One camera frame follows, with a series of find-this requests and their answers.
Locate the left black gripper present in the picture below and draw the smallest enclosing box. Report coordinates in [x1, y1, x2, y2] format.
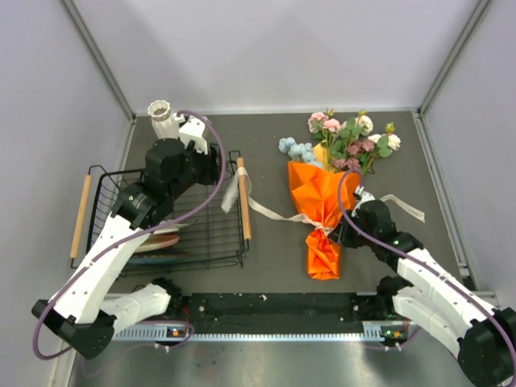
[168, 139, 228, 200]

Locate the white plate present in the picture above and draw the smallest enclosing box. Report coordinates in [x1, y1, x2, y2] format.
[151, 220, 197, 235]

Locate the cream printed ribbon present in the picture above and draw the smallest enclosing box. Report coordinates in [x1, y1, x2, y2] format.
[219, 165, 426, 233]

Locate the pink rimmed plate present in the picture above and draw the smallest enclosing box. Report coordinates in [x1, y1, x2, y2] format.
[135, 234, 180, 254]

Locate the black wire dish rack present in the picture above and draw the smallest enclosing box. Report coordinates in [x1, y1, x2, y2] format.
[85, 150, 249, 277]

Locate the grey cable duct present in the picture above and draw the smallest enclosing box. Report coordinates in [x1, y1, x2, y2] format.
[112, 322, 409, 345]

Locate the blue plate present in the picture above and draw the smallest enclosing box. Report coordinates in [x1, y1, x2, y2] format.
[127, 254, 193, 268]

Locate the white ribbed ceramic vase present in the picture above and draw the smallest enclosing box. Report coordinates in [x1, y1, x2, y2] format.
[148, 100, 179, 139]

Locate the orange paper flower bouquet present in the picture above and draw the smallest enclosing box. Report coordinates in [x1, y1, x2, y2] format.
[278, 110, 402, 281]

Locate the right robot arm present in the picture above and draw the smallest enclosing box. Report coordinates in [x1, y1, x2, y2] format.
[339, 200, 515, 386]

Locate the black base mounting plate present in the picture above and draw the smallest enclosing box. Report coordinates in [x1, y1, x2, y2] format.
[168, 293, 387, 333]

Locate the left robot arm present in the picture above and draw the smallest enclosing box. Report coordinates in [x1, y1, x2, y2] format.
[31, 138, 227, 360]

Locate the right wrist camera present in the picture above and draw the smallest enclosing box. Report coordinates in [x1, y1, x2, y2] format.
[352, 185, 376, 217]

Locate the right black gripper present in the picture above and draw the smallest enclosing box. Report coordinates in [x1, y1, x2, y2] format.
[327, 210, 377, 248]

